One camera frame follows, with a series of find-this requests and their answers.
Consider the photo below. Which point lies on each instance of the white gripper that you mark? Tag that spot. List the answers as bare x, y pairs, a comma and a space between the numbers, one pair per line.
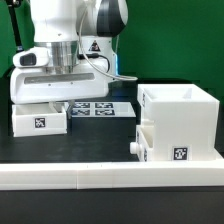
37, 86

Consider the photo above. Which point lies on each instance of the white drawer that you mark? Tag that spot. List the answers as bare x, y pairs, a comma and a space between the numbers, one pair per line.
37, 120
142, 147

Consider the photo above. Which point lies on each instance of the white front drawer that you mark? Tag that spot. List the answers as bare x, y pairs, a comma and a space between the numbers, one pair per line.
142, 147

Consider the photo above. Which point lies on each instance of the white drawer cabinet box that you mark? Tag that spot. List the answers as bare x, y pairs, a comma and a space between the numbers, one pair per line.
184, 118

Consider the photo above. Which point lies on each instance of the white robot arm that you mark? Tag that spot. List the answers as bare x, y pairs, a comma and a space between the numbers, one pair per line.
70, 54

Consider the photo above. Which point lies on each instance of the white marker tag sheet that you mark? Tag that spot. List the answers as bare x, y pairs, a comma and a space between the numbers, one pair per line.
102, 109

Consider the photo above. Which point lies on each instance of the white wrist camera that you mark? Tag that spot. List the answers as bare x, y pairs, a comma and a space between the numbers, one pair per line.
34, 57

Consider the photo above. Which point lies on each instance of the black camera stand pole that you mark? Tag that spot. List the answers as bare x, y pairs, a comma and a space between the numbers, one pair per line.
12, 5

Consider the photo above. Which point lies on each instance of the white L-shaped fence wall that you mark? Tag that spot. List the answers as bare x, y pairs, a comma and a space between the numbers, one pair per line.
111, 175

